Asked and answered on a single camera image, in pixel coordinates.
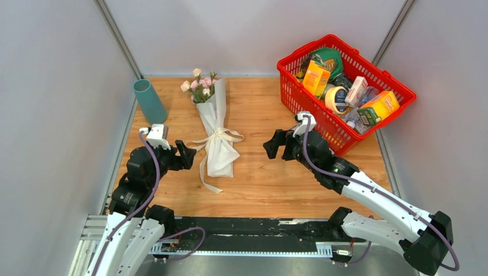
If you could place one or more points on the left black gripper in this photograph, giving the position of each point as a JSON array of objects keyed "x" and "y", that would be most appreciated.
[{"x": 187, "y": 156}]

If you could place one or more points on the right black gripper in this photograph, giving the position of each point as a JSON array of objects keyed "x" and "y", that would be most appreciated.
[{"x": 281, "y": 138}]

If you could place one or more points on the white wrapping paper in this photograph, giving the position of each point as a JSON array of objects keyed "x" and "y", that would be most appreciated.
[{"x": 213, "y": 112}]

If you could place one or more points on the cream printed ribbon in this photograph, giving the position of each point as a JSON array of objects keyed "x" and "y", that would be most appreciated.
[{"x": 219, "y": 155}]

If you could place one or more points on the pink and white flowers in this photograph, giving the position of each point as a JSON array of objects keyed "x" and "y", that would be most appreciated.
[{"x": 202, "y": 88}]

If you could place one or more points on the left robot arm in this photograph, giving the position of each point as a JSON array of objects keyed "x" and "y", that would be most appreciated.
[{"x": 132, "y": 225}]

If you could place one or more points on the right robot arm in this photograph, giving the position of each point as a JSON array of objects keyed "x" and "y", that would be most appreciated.
[{"x": 422, "y": 238}]

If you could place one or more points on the teal cylindrical vase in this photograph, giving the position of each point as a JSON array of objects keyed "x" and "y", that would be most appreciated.
[{"x": 149, "y": 102}]

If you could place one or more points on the masking tape roll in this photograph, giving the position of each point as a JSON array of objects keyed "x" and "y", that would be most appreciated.
[{"x": 334, "y": 99}]

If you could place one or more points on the orange juice box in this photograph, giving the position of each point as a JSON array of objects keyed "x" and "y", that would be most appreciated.
[{"x": 316, "y": 79}]

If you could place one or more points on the dark snack packet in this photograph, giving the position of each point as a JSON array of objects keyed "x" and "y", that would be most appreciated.
[{"x": 343, "y": 81}]

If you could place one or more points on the green snack bag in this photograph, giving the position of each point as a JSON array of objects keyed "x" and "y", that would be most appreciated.
[{"x": 330, "y": 59}]

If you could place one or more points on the yellow green box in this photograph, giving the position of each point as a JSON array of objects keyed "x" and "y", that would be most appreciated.
[{"x": 380, "y": 107}]

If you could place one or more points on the white red small box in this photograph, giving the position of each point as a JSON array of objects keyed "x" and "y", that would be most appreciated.
[{"x": 356, "y": 91}]

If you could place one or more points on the clear plastic bottle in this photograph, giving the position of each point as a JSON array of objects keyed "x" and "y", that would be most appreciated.
[{"x": 354, "y": 118}]

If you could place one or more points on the red plastic shopping basket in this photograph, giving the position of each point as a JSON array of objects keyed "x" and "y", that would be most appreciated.
[{"x": 296, "y": 98}]

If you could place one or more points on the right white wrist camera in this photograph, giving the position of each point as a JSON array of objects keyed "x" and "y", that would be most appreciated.
[{"x": 305, "y": 123}]

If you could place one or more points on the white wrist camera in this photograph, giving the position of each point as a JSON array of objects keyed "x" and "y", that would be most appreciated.
[
  {"x": 156, "y": 136},
  {"x": 305, "y": 123}
]

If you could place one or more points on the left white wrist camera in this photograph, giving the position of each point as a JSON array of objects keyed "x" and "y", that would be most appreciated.
[{"x": 156, "y": 136}]

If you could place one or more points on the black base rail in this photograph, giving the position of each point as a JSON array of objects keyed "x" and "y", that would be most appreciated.
[{"x": 266, "y": 237}]

